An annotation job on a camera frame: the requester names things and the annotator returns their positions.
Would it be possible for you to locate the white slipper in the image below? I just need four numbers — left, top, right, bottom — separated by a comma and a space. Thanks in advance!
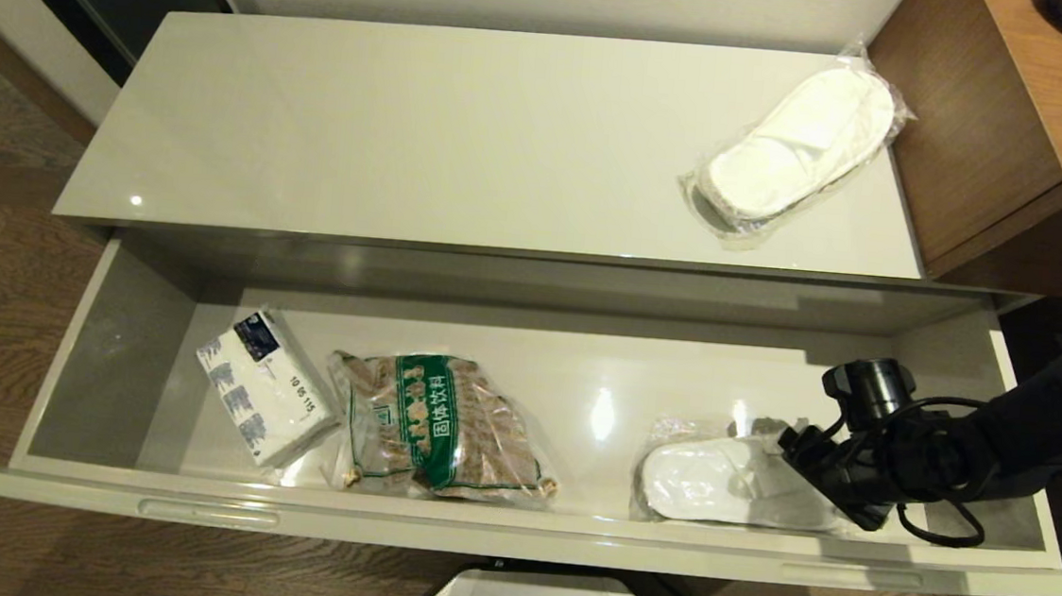
676, 25, 923, 264
629, 409, 853, 538

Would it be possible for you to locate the white cabinet drawer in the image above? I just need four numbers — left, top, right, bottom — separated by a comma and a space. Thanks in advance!
0, 213, 1062, 596

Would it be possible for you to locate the brown wooden desk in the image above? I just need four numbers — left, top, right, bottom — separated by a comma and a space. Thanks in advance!
849, 0, 1062, 301

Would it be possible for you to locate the green label snack bag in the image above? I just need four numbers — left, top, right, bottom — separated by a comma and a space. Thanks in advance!
318, 346, 572, 512

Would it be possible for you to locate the glossy grey cabinet top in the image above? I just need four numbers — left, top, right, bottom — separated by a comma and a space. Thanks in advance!
48, 0, 1061, 349

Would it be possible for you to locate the white blue tissue pack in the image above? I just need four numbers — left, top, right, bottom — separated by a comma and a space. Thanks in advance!
186, 302, 349, 475

